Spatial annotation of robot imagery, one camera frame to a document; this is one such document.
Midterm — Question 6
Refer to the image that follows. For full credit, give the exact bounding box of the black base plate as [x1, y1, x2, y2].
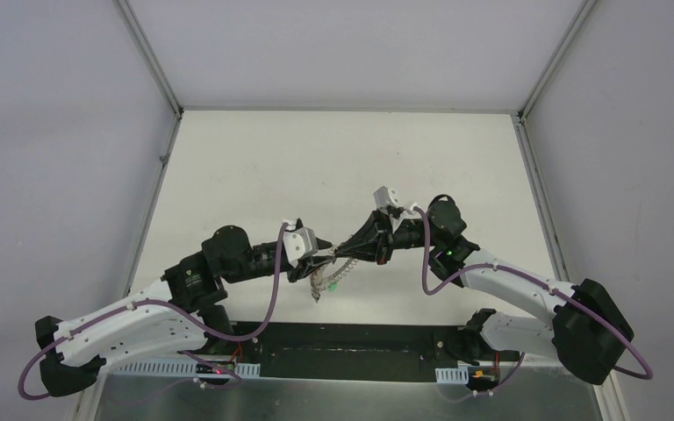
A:
[176, 321, 521, 383]

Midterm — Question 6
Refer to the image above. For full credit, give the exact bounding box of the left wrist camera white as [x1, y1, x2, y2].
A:
[283, 219, 319, 268]

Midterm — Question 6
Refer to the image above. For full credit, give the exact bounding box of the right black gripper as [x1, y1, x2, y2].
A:
[333, 208, 441, 266]

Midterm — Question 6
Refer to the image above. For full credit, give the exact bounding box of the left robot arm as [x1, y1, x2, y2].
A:
[18, 219, 332, 400]

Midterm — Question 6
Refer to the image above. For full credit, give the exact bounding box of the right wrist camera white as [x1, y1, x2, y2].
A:
[373, 186, 419, 232]

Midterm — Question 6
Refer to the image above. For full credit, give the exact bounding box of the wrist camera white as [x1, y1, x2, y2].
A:
[283, 219, 319, 268]
[373, 186, 419, 232]

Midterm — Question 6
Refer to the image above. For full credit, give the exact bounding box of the metal disc with keyrings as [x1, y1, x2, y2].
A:
[309, 246, 359, 303]

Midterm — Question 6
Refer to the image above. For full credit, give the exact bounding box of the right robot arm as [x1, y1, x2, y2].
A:
[335, 192, 653, 385]

